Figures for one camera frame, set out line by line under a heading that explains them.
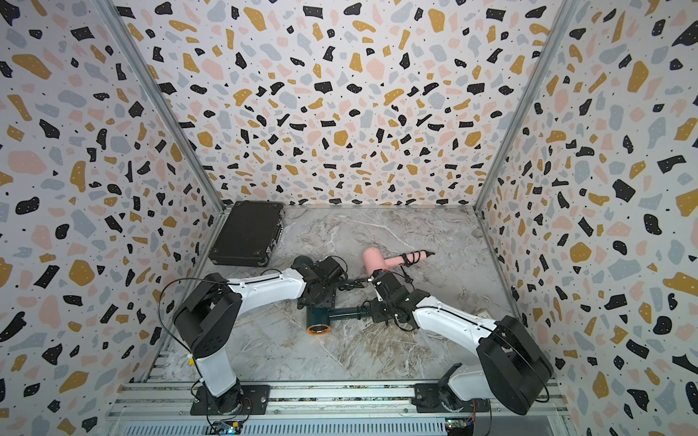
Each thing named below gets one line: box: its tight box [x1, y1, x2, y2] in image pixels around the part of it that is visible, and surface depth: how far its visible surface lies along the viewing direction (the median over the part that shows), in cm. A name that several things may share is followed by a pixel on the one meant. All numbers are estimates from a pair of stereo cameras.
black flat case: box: [208, 199, 286, 268], surface depth 109 cm
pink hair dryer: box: [361, 247, 428, 277], surface depth 102 cm
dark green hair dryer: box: [306, 307, 363, 336], surface depth 87 cm
